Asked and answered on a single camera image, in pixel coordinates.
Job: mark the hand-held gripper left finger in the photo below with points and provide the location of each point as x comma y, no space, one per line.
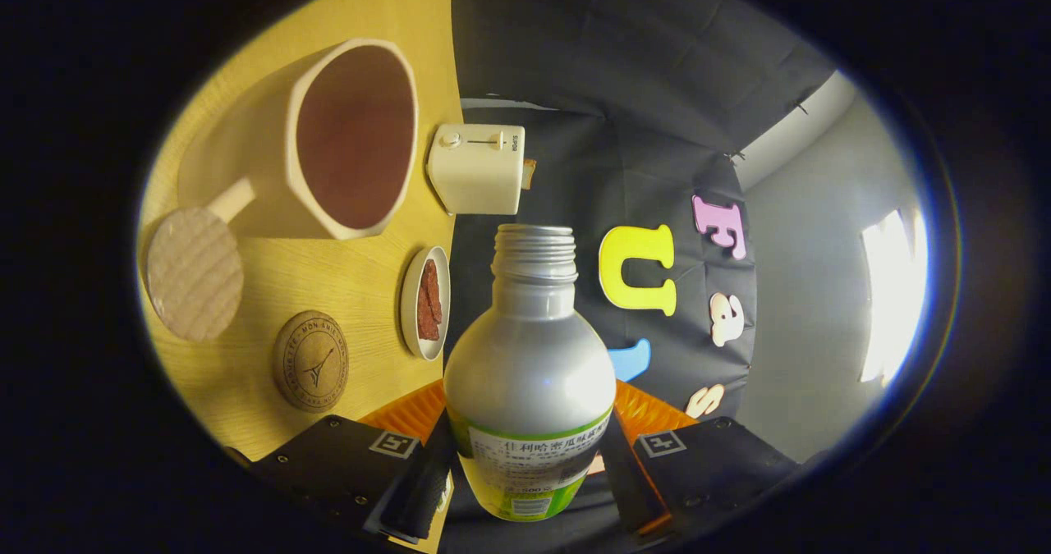
419,488

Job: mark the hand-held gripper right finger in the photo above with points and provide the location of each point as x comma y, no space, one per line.
634,488

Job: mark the silver juice bottle green label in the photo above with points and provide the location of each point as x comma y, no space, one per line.
530,373

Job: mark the round cork coaster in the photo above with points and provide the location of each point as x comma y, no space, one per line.
310,361

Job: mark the small white plate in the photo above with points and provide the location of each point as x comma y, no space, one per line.
410,308

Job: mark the reddish brown food pieces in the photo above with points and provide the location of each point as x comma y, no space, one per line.
429,304

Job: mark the wooden table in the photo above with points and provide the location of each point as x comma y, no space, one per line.
246,390

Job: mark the ceiling light panel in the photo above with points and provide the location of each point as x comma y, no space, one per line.
891,291

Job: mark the cream toaster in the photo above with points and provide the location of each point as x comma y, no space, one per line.
476,168

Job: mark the toast slice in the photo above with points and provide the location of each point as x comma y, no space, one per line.
530,174

